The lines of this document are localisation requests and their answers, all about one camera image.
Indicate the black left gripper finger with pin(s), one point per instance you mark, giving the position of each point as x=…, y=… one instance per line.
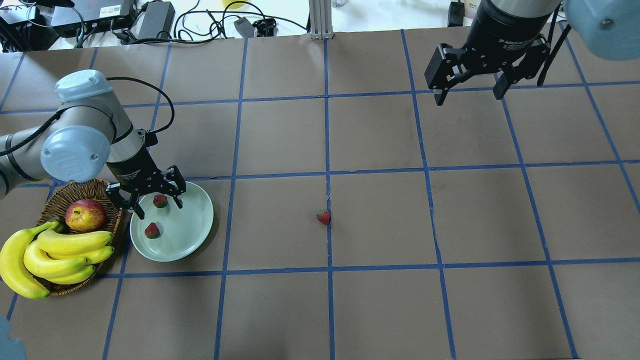
x=132, y=204
x=177, y=185

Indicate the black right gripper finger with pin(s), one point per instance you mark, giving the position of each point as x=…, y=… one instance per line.
x=502, y=85
x=440, y=95

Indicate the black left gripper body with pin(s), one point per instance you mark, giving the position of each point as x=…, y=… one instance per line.
x=134, y=173

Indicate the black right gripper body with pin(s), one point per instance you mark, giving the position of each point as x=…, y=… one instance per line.
x=500, y=33

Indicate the strawberry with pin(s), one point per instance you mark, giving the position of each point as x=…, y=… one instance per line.
x=152, y=231
x=324, y=216
x=160, y=201

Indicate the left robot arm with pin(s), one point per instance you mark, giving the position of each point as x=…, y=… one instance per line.
x=89, y=131

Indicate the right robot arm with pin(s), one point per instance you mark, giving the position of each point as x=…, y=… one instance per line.
x=609, y=28

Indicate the light green plate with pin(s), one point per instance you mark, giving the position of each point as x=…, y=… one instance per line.
x=182, y=230

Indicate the red apple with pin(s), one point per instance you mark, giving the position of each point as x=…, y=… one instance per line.
x=85, y=215

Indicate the wicker basket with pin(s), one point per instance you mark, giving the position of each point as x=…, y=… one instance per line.
x=63, y=195

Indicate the yellow banana bunch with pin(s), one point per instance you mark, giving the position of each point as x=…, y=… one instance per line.
x=34, y=260

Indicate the black power adapter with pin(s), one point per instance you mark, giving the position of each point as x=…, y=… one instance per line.
x=157, y=19

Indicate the aluminium frame post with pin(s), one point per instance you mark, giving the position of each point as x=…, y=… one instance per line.
x=320, y=16

